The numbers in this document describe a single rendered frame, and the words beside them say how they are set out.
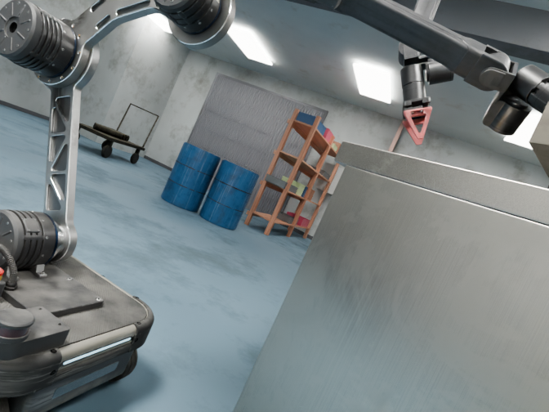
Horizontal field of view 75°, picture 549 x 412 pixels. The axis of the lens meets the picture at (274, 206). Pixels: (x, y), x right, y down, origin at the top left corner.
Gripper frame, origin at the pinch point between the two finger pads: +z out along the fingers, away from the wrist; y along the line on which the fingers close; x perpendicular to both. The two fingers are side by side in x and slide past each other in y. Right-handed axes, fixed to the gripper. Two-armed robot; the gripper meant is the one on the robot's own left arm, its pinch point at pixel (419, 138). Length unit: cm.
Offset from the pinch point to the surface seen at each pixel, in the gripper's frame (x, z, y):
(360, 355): 15, 42, -47
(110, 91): 583, -345, 514
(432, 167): 2.7, 16.5, -46.0
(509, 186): -5, 21, -51
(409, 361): 8, 42, -50
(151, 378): 93, 68, 7
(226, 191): 206, -48, 306
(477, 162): -159, -114, 679
